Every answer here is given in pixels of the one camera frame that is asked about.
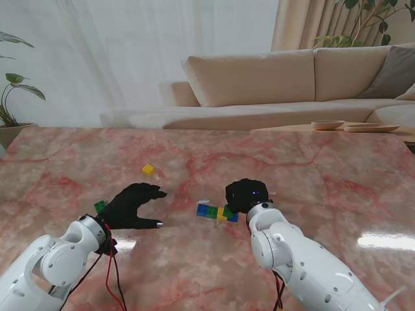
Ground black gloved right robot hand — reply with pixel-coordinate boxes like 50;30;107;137
224;178;270;215

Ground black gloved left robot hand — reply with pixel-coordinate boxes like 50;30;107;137
99;183;168;229

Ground light wooden coffee table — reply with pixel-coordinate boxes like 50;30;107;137
251;124;415;143

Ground wooden bowl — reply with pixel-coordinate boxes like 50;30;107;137
311;119;346;131

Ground beige sofa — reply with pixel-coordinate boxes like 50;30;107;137
99;43;415;132

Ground grey plant pot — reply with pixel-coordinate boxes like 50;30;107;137
0;122;40;150

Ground flat wooden plate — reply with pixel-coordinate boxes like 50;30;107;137
343;123;400;133

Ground green potted plant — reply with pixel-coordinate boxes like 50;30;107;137
0;30;46;128

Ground white sheer curtain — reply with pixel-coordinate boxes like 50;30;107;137
0;0;279;129

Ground beige curtain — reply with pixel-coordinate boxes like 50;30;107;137
270;0;415;52

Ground cream cushion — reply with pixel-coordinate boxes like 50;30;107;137
394;82;415;101

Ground grey cushion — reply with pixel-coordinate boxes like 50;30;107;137
358;45;415;100

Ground tall leafy plant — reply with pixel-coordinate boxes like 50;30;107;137
313;0;415;49

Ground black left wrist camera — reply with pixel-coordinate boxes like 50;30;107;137
94;235;118;255

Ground left arm red black cables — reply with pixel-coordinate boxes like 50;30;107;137
48;229;128;311

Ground arm red black cables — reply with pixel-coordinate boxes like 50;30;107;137
48;229;128;311
271;270;287;311

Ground right arm red black cables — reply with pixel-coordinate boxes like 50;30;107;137
271;270;287;311

